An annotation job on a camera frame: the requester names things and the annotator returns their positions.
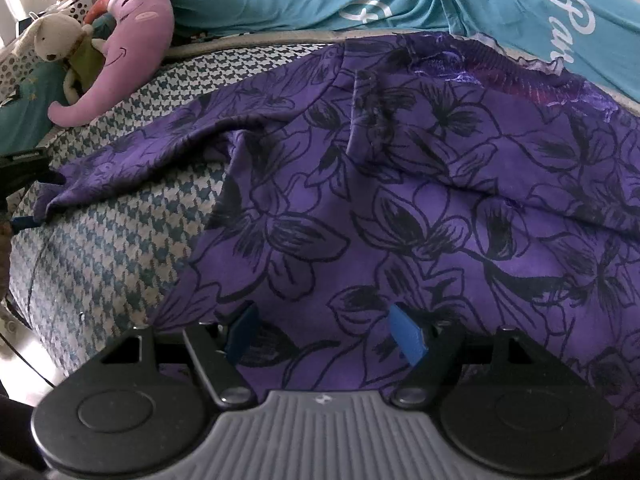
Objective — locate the purple moon plush pillow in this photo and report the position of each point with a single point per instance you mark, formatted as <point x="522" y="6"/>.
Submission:
<point x="135" y="50"/>

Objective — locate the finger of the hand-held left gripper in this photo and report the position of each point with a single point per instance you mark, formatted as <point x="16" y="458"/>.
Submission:
<point x="25" y="222"/>
<point x="25" y="172"/>

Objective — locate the houndstooth bed mat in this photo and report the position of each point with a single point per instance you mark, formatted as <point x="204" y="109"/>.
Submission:
<point x="115" y="250"/>

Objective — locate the white rabbit plush toy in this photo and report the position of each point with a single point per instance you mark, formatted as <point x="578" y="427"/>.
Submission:
<point x="55" y="40"/>

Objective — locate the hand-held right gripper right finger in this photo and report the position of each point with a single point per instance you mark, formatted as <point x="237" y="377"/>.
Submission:
<point x="407" y="335"/>

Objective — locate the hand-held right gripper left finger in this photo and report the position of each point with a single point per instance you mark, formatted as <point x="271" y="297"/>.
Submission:
<point x="242" y="330"/>

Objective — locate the purple floral garment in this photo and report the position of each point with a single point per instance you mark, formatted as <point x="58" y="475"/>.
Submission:
<point x="400" y="210"/>

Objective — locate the teal pillow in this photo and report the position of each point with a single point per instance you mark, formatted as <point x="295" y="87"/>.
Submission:
<point x="25" y="115"/>

